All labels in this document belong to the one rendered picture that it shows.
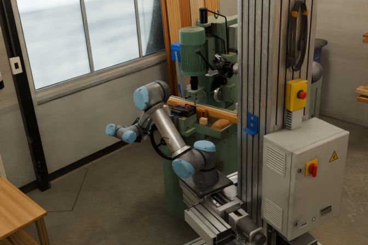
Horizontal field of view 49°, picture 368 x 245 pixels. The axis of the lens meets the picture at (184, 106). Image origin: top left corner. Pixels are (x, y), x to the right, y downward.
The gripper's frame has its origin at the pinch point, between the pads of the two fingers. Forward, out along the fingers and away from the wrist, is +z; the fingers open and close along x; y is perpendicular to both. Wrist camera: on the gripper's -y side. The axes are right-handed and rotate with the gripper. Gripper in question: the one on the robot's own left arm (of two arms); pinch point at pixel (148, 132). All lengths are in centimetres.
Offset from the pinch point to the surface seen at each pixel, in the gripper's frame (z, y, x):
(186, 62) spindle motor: 8, -53, 8
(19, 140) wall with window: -11, 49, -130
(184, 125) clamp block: 11.2, -11.5, 19.5
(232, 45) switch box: 37, -75, 20
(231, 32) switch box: 32, -83, 19
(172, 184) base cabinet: 47, 39, -3
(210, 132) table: 22.0, -12.2, 33.2
